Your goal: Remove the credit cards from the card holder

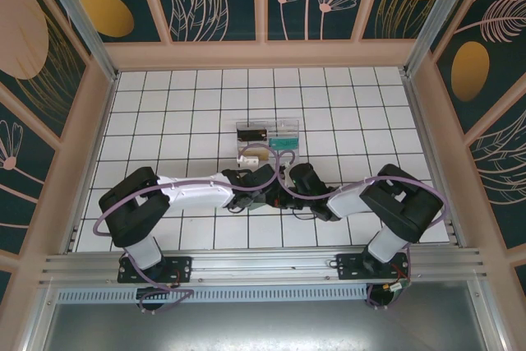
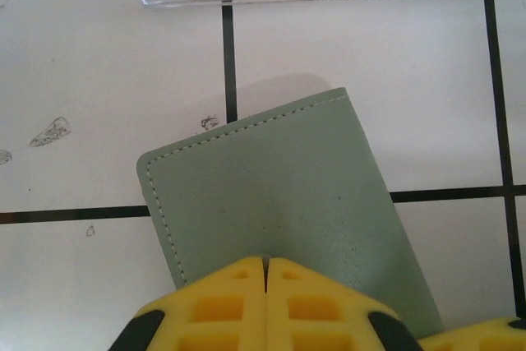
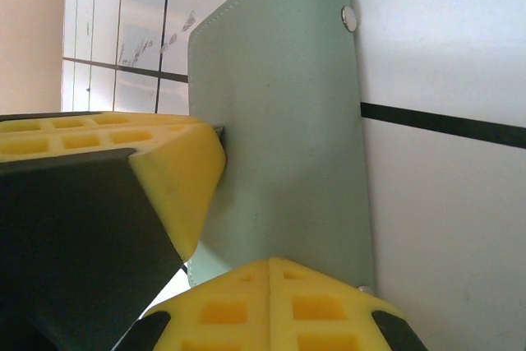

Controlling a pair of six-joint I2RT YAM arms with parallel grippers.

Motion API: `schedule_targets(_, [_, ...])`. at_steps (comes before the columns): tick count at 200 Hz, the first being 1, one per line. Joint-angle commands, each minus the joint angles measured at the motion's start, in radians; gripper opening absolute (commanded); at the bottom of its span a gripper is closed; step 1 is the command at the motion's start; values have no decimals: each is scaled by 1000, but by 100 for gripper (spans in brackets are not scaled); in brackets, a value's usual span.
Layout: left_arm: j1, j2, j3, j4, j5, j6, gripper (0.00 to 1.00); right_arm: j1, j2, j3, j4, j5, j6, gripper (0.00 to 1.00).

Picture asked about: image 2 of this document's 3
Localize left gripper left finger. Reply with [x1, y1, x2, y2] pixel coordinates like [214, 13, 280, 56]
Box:
[108, 256, 268, 351]

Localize green leather card holder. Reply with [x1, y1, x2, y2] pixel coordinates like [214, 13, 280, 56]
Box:
[135, 86, 447, 338]

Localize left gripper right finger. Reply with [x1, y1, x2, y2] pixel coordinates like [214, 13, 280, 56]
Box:
[265, 256, 425, 351]

